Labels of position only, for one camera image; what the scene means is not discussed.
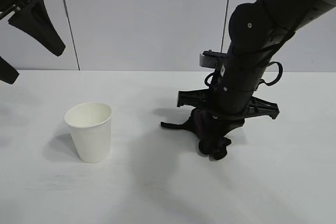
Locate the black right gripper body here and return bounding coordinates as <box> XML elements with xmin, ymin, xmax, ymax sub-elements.
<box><xmin>177</xmin><ymin>89</ymin><xmax>280</xmax><ymax>120</ymax></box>

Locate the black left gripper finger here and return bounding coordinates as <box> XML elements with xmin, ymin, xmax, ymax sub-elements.
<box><xmin>0</xmin><ymin>56</ymin><xmax>20</xmax><ymax>86</ymax></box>
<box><xmin>7</xmin><ymin>0</ymin><xmax>66</xmax><ymax>57</ymax></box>

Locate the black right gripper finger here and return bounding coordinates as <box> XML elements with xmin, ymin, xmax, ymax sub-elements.
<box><xmin>183</xmin><ymin>108</ymin><xmax>201</xmax><ymax>131</ymax></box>
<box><xmin>217</xmin><ymin>117</ymin><xmax>247</xmax><ymax>139</ymax></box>

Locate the purple and black cloth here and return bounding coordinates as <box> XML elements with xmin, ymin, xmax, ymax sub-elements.
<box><xmin>160</xmin><ymin>110</ymin><xmax>233</xmax><ymax>161</ymax></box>

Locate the white paper cup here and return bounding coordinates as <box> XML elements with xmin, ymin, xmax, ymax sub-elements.
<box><xmin>64</xmin><ymin>102</ymin><xmax>113</xmax><ymax>164</ymax></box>

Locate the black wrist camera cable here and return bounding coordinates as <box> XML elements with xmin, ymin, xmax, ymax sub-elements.
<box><xmin>204</xmin><ymin>69</ymin><xmax>220</xmax><ymax>90</ymax></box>

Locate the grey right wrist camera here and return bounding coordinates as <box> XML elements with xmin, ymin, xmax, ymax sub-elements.
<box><xmin>199</xmin><ymin>49</ymin><xmax>228</xmax><ymax>69</ymax></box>

